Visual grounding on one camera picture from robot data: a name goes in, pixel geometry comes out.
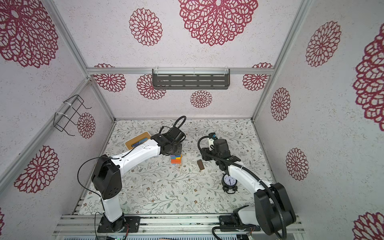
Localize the grey wall shelf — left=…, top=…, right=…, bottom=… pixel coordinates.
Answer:
left=152, top=69, right=231, bottom=90

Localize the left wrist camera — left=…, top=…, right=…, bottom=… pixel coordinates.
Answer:
left=165, top=116, right=187, bottom=144

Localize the red wooden block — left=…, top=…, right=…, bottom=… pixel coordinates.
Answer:
left=171, top=159, right=182, bottom=164

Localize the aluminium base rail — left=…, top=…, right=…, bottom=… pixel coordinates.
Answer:
left=52, top=213, right=306, bottom=236

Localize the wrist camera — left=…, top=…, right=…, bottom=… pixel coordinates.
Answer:
left=208, top=133, right=217, bottom=151
left=165, top=116, right=187, bottom=144

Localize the white wooden-lid tissue box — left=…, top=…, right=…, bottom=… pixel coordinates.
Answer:
left=125, top=132, right=151, bottom=150

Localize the dark brown plank block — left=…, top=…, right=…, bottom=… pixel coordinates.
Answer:
left=197, top=160, right=205, bottom=171

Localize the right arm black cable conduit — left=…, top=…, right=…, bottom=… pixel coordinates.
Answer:
left=197, top=135, right=288, bottom=240

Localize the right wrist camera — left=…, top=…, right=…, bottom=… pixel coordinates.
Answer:
left=208, top=133, right=217, bottom=151

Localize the black alarm clock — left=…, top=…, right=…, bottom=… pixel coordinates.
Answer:
left=221, top=174, right=238, bottom=195

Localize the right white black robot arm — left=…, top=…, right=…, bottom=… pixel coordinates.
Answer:
left=198, top=134, right=297, bottom=240

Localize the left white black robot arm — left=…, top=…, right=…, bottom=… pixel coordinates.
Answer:
left=91, top=133, right=186, bottom=233

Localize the black wire wall rack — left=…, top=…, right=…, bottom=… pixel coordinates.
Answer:
left=53, top=95, right=91, bottom=137

